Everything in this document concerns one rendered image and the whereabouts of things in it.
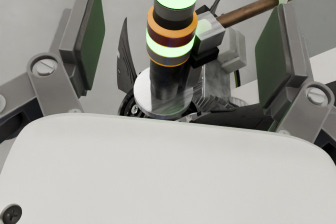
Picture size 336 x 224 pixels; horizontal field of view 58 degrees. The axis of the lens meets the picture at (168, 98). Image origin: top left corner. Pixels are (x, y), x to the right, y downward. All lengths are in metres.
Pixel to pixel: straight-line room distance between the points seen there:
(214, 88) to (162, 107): 0.45
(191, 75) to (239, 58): 0.50
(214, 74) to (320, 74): 0.25
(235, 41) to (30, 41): 1.84
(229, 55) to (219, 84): 0.08
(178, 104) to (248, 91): 0.48
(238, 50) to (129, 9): 1.81
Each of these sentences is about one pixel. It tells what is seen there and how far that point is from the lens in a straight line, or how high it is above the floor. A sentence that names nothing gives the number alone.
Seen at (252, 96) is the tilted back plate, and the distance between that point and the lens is 0.79.
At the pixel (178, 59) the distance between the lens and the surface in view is 0.28.
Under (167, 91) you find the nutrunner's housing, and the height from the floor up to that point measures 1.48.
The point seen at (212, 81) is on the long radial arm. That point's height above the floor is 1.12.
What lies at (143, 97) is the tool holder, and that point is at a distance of 0.35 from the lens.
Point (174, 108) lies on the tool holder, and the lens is 0.34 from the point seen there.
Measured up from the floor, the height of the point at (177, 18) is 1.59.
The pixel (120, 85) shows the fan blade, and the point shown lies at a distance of 0.94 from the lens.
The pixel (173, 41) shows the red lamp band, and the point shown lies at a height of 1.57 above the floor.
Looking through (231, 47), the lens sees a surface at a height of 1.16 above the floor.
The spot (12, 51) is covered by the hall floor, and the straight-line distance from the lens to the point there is 2.43.
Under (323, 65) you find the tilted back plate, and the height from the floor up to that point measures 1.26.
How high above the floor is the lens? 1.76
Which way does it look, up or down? 59 degrees down
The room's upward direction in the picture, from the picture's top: 9 degrees clockwise
